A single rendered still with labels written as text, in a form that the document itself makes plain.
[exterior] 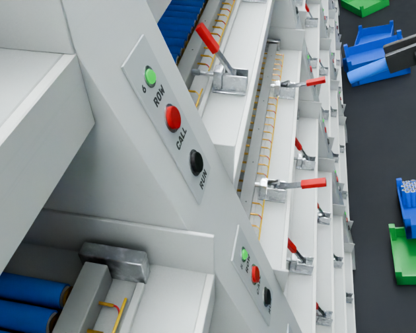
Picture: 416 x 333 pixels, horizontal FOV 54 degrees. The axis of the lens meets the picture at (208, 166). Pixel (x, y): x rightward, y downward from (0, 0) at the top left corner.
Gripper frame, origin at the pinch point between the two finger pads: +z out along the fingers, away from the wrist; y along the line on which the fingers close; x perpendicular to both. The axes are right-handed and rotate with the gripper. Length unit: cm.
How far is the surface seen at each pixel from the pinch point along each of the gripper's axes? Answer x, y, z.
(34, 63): -31, 41, 15
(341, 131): 85, -96, 36
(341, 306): 66, 1, 32
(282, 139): 7.6, 1.4, 22.7
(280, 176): 7.7, 10.4, 22.4
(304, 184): 6.2, 14.9, 17.7
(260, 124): 3.4, 1.1, 25.1
